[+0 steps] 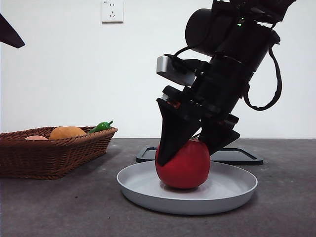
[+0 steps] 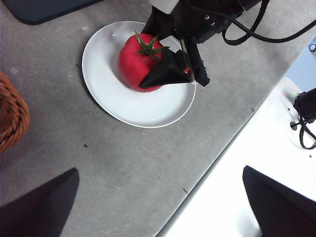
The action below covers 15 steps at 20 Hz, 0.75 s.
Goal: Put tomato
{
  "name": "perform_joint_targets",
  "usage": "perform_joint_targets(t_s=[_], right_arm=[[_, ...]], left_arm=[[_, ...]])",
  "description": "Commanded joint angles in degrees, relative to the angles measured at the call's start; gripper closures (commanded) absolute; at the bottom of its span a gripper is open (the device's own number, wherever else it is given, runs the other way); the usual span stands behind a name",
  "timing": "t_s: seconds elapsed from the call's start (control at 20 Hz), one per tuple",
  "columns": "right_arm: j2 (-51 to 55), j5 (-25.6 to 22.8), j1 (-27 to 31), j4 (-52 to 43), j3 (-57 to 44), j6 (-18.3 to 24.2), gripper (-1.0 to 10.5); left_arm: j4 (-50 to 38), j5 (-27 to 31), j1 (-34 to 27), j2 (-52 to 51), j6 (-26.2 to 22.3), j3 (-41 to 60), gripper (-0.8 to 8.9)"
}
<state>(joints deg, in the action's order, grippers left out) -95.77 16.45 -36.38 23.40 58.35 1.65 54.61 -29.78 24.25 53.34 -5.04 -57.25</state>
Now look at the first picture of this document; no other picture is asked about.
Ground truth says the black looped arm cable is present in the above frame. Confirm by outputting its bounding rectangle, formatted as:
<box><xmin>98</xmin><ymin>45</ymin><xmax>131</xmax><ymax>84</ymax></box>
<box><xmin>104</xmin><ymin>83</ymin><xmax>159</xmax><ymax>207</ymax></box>
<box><xmin>243</xmin><ymin>46</ymin><xmax>282</xmax><ymax>111</ymax></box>

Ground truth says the orange round fruit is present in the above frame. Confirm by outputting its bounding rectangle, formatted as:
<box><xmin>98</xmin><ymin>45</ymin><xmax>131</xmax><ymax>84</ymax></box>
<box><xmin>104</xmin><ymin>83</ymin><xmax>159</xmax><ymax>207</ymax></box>
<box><xmin>49</xmin><ymin>126</ymin><xmax>87</xmax><ymax>141</ymax></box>

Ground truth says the white wall socket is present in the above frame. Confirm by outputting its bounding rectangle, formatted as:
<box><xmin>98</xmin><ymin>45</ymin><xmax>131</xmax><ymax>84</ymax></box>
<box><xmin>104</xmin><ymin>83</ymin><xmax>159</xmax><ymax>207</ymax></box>
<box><xmin>101</xmin><ymin>0</ymin><xmax>124</xmax><ymax>25</ymax></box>

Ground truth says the green chili pepper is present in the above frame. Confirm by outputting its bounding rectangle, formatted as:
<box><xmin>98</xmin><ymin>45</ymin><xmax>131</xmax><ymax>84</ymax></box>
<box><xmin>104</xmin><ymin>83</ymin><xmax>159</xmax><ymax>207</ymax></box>
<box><xmin>86</xmin><ymin>120</ymin><xmax>114</xmax><ymax>134</ymax></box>

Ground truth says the red tomato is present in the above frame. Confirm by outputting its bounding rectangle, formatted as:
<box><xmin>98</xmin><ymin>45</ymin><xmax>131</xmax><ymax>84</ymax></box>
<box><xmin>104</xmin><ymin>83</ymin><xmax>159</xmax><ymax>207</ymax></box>
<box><xmin>155</xmin><ymin>138</ymin><xmax>211</xmax><ymax>190</ymax></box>

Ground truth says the pale grey round plate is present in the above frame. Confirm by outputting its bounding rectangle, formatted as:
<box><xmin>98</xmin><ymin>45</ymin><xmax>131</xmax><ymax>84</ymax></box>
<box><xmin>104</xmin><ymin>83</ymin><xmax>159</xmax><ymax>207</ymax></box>
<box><xmin>116</xmin><ymin>161</ymin><xmax>258</xmax><ymax>215</ymax></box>

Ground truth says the brown wicker basket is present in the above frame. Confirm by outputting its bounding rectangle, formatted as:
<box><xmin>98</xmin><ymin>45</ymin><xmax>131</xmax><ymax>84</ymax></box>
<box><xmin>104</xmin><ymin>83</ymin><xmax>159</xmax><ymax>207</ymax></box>
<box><xmin>0</xmin><ymin>126</ymin><xmax>119</xmax><ymax>180</ymax></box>

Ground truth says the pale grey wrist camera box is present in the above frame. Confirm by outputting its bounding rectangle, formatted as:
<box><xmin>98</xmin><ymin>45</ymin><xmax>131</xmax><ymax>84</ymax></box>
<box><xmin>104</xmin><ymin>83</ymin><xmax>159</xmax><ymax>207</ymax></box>
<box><xmin>156</xmin><ymin>55</ymin><xmax>197</xmax><ymax>86</ymax></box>

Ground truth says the pink peach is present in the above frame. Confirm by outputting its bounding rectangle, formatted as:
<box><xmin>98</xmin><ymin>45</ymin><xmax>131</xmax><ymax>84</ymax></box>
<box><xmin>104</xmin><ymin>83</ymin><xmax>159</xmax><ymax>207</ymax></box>
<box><xmin>24</xmin><ymin>135</ymin><xmax>49</xmax><ymax>142</ymax></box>

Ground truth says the black camera cable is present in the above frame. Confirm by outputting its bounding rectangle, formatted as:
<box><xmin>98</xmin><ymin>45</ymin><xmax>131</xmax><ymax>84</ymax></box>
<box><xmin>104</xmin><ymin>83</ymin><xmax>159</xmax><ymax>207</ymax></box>
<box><xmin>172</xmin><ymin>46</ymin><xmax>198</xmax><ymax>65</ymax></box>

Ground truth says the black rectangular tray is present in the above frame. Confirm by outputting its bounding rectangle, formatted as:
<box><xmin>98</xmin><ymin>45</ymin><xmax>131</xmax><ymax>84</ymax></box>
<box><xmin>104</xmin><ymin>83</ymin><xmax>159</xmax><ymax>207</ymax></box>
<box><xmin>135</xmin><ymin>147</ymin><xmax>264</xmax><ymax>166</ymax></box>

